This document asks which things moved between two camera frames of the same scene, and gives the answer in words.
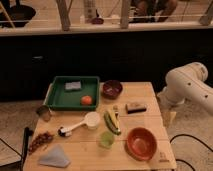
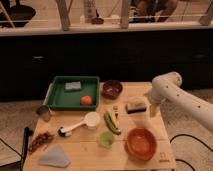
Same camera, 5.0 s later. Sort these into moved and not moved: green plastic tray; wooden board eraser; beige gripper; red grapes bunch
Moved: beige gripper
Not moved: wooden board eraser; green plastic tray; red grapes bunch
